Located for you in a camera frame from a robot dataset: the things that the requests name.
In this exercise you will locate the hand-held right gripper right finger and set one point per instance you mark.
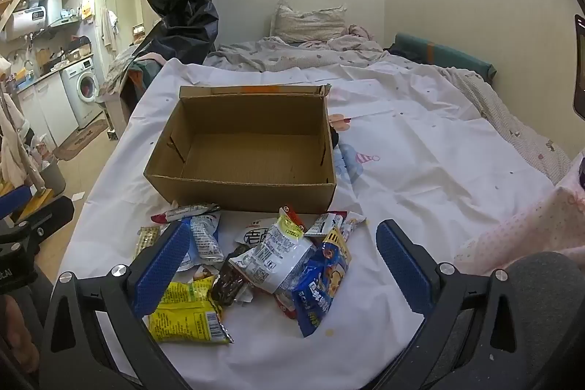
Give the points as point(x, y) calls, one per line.
point(402, 266)

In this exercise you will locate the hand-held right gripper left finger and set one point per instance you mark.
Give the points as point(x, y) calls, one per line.
point(167, 262)

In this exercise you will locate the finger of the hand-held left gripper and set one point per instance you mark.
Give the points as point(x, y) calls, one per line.
point(50, 214)
point(13, 200)

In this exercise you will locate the beige slim packet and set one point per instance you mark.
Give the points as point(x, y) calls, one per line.
point(146, 241)

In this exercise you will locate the light blue white snack packet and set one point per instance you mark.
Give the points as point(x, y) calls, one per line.
point(205, 237)

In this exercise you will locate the red white slim packet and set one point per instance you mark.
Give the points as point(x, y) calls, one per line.
point(187, 212)

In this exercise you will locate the yellow snack packet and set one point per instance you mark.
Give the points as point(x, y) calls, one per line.
point(187, 317)

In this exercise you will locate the white pink slim bar packet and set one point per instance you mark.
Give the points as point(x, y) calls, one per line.
point(352, 228)

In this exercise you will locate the dark brown snack packet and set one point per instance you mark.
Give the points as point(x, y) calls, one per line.
point(231, 280)

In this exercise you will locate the blue cookie packet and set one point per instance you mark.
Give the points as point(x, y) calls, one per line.
point(320, 294)

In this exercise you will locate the navy white snack packet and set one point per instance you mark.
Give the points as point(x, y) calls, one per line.
point(322, 225)

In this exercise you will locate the white packet with black characters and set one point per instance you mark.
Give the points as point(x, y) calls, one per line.
point(253, 230)

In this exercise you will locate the white packet with yellow label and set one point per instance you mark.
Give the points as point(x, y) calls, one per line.
point(274, 253)

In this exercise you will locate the red snack packet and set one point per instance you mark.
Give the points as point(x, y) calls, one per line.
point(285, 307)

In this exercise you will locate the brown cardboard box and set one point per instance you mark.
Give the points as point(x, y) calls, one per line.
point(247, 161)

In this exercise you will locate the person's left hand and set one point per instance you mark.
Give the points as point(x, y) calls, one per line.
point(18, 335)

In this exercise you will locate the grey trash bin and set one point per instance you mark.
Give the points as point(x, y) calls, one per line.
point(52, 177)

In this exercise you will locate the white hanging cloth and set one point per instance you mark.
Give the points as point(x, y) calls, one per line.
point(11, 148)

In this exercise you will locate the brown doormat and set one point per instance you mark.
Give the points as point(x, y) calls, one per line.
point(82, 141)

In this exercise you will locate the white kitchen cabinet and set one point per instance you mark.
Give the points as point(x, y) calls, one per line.
point(50, 109)

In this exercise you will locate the white washing machine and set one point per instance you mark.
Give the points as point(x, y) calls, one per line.
point(82, 90)

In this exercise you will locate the pink dotted cloth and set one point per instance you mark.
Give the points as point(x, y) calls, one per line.
point(525, 225)

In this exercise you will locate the black cloth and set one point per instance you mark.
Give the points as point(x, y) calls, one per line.
point(335, 138)

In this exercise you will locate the small brown carton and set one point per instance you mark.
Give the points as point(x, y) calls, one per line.
point(132, 93)

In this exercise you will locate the white water heater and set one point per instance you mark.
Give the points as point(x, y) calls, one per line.
point(25, 22)

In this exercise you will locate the beige waffle blanket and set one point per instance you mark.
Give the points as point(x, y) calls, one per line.
point(512, 116)

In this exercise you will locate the green rolled mat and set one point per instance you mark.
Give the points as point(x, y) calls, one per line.
point(448, 56)

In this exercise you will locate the grey floral quilt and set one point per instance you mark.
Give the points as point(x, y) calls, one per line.
point(292, 54)

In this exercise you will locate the beige dotted pillow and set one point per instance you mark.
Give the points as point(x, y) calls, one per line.
point(308, 22)

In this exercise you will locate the dark phone screen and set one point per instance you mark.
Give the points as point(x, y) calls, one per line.
point(580, 65)

